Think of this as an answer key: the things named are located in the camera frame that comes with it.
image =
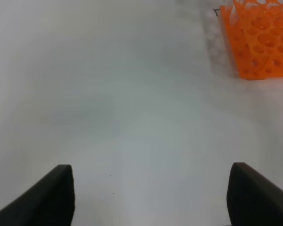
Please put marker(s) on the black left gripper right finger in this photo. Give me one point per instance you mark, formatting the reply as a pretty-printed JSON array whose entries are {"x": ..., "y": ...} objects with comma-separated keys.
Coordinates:
[{"x": 253, "y": 200}]

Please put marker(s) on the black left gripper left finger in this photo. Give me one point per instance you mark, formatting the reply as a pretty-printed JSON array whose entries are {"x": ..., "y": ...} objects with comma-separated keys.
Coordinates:
[{"x": 50, "y": 202}]

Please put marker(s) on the orange test tube rack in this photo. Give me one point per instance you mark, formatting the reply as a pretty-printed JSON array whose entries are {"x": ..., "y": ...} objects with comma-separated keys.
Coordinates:
[{"x": 254, "y": 31}]

